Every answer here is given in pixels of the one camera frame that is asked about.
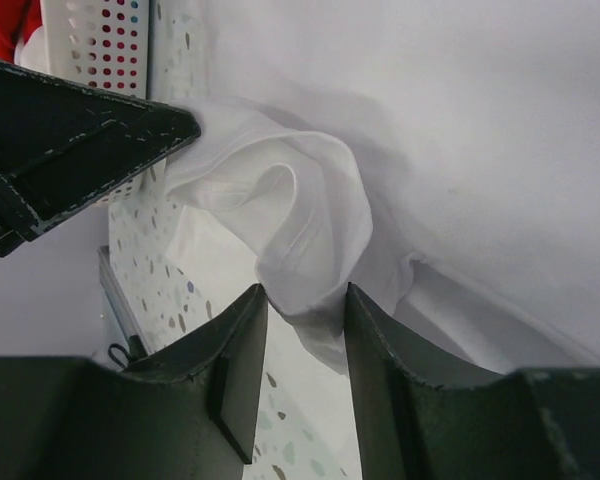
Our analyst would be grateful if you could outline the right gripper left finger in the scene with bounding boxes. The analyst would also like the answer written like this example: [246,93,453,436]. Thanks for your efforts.
[0,285,267,479]

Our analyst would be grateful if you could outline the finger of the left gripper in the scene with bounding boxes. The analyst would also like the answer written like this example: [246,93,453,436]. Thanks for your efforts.
[0,60,201,257]

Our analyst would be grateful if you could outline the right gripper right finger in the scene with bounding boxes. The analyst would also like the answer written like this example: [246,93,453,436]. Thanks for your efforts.
[344,285,600,479]

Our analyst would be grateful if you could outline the white t shirt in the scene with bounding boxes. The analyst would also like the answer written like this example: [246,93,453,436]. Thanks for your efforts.
[165,1,600,372]

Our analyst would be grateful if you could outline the white clothes in basket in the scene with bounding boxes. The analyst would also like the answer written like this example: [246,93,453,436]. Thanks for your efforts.
[14,26,49,74]

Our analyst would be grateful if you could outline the white perforated laundry basket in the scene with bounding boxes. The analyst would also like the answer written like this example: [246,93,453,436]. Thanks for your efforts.
[39,0,154,206]

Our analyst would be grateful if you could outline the red clothes in basket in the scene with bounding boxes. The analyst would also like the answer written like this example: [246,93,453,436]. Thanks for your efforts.
[0,0,42,63]

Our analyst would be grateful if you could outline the aluminium frame rail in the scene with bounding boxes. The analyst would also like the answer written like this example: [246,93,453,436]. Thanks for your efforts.
[98,246,148,361]

